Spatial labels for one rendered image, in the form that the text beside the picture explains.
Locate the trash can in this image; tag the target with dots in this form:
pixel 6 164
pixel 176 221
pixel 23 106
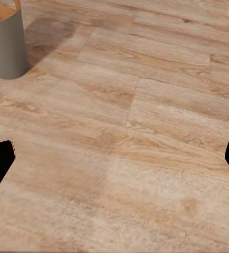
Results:
pixel 13 56

